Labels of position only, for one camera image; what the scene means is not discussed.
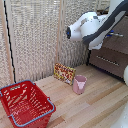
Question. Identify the brown two-drawer cabinet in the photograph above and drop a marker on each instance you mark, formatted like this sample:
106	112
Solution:
115	53

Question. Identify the colourful printed cardboard box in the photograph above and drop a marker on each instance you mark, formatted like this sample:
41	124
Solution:
64	73

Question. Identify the narrow woven screen panel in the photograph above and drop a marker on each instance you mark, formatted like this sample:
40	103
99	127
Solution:
75	53

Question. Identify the pink plastic cup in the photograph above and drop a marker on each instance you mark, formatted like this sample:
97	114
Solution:
79	85

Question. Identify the wide woven screen panel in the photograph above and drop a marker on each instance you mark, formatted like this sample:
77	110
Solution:
33	36

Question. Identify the red basket with blue rim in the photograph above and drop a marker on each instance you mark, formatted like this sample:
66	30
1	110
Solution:
26	106

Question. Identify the light wooden screen post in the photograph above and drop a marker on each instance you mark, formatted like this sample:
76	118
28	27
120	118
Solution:
61	33
2	40

